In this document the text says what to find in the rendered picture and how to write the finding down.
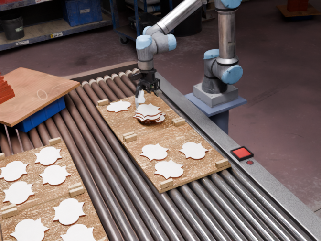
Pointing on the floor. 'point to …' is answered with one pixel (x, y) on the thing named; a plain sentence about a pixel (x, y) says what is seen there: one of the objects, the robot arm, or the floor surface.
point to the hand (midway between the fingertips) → (146, 102)
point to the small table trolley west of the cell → (123, 33)
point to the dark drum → (182, 28)
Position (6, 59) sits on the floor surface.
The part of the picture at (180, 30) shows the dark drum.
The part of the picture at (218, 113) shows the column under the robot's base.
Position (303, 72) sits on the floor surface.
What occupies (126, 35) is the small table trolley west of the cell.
